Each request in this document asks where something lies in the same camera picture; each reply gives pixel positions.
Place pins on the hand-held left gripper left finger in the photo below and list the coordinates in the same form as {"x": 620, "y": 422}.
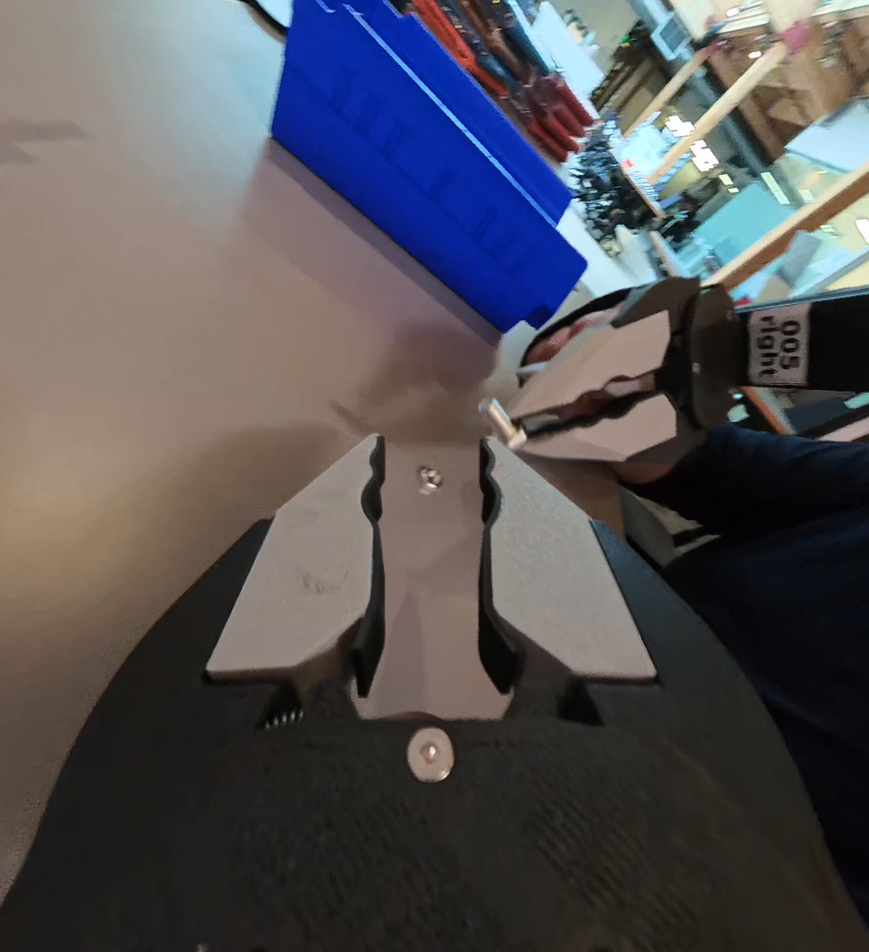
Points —
{"x": 293, "y": 587}

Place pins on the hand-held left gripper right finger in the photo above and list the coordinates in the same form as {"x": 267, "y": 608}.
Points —
{"x": 564, "y": 587}

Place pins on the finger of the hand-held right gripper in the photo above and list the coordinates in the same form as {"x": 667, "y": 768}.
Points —
{"x": 627, "y": 431}
{"x": 605, "y": 353}

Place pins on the medium silver bolt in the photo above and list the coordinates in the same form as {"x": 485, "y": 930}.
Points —
{"x": 501, "y": 422}

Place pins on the small silver nut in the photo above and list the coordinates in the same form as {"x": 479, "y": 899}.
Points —
{"x": 434, "y": 486}

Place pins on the blue plastic bin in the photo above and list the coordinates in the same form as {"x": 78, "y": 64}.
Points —
{"x": 404, "y": 149}

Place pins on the person's right forearm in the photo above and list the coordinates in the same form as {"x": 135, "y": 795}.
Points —
{"x": 776, "y": 476}

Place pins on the person's right hand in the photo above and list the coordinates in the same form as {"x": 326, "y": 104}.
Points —
{"x": 575, "y": 335}

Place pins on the person's black office chair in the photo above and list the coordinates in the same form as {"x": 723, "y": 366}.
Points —
{"x": 650, "y": 528}

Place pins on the stack of folded cloths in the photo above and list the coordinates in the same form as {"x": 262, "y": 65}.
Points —
{"x": 553, "y": 111}

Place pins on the slanted wooden post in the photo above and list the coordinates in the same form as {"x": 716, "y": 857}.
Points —
{"x": 813, "y": 216}

